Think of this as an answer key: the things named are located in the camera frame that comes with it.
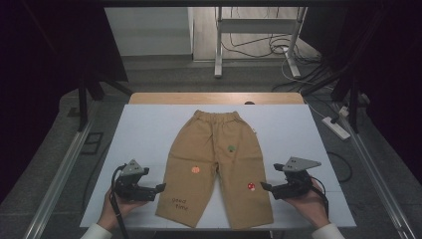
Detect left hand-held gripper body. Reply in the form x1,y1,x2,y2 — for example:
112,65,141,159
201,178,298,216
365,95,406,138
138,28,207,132
113,158,159,203

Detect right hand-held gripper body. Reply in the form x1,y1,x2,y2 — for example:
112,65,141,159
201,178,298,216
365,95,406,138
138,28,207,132
270,156,322,201

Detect tan child's pants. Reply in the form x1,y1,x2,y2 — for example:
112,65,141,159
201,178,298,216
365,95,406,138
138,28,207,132
154,109,275,231

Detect person's right hand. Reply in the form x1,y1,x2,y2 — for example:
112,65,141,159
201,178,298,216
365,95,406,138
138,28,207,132
284,178,331,230

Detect person's left hand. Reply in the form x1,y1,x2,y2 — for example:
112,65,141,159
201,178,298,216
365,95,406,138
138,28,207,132
97,188,149,233

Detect white board mat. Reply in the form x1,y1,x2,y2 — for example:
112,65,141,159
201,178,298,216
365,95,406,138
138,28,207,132
79,103,358,231

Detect white power strip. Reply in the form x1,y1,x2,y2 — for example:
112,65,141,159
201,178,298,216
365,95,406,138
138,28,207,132
320,116,352,140

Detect black metal stand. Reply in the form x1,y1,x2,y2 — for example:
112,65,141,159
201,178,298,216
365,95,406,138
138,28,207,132
299,61,362,134
77,70,134,132

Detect wooden table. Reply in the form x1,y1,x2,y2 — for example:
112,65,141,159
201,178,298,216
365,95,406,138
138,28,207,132
127,92,306,107

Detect dark curtain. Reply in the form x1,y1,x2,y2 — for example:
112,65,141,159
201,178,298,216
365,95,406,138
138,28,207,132
0,0,129,204
299,0,422,185

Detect white metal stand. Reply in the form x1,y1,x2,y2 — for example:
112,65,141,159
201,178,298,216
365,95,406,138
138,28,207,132
213,6,309,80

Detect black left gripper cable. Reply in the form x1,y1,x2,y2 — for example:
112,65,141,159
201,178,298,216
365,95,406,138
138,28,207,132
109,163,130,239

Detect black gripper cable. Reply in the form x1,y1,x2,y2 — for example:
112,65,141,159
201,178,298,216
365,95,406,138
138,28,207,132
309,175,330,219
109,163,130,239

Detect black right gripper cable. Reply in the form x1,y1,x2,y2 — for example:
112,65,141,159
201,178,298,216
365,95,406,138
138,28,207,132
309,175,330,219

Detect black looped floor cable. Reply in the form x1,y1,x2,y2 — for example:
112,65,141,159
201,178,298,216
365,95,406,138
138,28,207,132
325,150,353,184

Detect aluminium rail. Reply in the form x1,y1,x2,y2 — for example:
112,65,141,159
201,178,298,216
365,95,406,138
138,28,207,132
22,99,102,239
330,102,416,239

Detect bundle of floor cables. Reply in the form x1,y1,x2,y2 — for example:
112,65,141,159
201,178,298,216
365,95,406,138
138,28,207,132
220,7,323,65

